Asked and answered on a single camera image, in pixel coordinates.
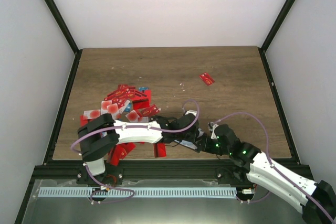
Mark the white red circle card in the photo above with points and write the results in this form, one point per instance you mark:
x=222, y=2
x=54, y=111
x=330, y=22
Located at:
x=113, y=110
x=91, y=114

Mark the light blue slotted cable duct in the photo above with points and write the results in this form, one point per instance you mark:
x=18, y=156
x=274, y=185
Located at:
x=139, y=192

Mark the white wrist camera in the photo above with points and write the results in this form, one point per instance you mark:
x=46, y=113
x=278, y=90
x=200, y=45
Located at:
x=211, y=128
x=193, y=112

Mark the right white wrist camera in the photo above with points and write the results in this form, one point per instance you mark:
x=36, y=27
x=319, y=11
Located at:
x=211, y=128

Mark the red card black stripe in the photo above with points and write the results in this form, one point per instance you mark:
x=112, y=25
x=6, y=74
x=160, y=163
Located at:
x=159, y=150

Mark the black aluminium frame rail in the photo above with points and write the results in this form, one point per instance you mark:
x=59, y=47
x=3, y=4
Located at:
x=140, y=169

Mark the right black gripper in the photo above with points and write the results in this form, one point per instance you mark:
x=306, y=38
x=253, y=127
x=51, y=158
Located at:
x=205, y=145

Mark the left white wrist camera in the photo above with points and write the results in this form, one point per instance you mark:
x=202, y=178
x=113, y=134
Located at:
x=193, y=112

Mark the white red circle card upper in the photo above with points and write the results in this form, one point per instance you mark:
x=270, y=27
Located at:
x=113, y=110

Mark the lone red VIP card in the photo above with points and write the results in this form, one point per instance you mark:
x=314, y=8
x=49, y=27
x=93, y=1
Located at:
x=207, y=79

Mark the black leather card holder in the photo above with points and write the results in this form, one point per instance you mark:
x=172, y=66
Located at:
x=196, y=144

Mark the red VIP card centre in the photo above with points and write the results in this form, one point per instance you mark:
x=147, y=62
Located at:
x=150, y=111

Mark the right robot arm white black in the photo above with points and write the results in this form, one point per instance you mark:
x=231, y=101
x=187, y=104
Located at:
x=314, y=200

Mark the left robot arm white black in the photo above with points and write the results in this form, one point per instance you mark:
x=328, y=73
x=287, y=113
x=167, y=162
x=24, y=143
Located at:
x=98, y=137

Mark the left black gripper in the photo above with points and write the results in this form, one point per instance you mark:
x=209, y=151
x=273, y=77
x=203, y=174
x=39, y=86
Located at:
x=193, y=136

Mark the blue card top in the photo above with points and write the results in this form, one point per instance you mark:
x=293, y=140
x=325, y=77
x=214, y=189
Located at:
x=143, y=88

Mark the red VIP card top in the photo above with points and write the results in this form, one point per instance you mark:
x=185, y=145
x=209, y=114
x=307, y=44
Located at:
x=117, y=94

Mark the white red circle card left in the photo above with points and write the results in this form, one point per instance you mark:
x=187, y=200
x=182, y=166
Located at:
x=91, y=114

